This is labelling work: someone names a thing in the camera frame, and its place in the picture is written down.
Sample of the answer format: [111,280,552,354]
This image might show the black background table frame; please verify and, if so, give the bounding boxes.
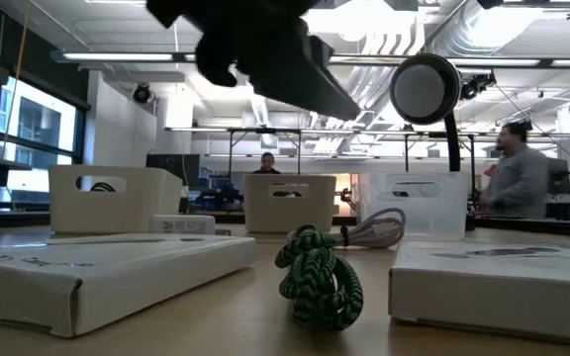
[403,131,477,174]
[225,127,302,175]

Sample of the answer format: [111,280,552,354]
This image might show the green braided cable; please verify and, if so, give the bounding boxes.
[273,222,365,332]

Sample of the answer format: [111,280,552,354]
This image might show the white charger adapter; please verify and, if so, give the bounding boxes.
[149,214,217,235]

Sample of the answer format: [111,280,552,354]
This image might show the white card reader box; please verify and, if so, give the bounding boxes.
[387,240,570,347]
[0,231,258,339]

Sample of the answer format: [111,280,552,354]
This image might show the grey plastic bin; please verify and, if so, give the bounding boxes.
[242,173,338,234]

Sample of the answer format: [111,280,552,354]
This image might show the black monitor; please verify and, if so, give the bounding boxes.
[145,153,201,215]
[546,157,570,196]

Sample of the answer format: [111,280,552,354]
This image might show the clear plastic bin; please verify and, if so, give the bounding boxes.
[357,171,471,242]

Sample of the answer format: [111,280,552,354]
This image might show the black aluminium table frame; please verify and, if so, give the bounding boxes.
[0,210,570,239]

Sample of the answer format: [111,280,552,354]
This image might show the person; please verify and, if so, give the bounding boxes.
[251,151,282,175]
[479,121,550,221]

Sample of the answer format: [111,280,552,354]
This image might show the white braided cable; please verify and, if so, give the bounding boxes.
[332,207,408,250]

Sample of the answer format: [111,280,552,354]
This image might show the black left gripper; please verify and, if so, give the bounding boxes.
[145,0,361,122]

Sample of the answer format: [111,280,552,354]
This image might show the white plastic bin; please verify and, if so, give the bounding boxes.
[47,164,183,235]

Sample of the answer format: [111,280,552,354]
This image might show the black ceiling camera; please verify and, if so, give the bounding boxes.
[133,82,153,105]

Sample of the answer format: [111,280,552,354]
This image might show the black desk lamp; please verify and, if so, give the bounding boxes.
[388,52,464,174]

